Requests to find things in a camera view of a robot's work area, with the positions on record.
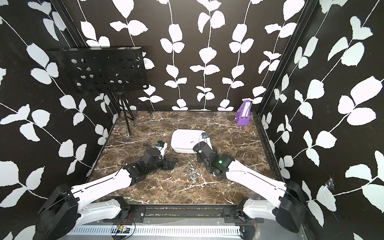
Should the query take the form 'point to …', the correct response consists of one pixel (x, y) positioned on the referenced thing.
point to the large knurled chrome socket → (193, 177)
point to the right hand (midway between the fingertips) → (201, 147)
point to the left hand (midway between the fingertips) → (173, 156)
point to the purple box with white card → (242, 114)
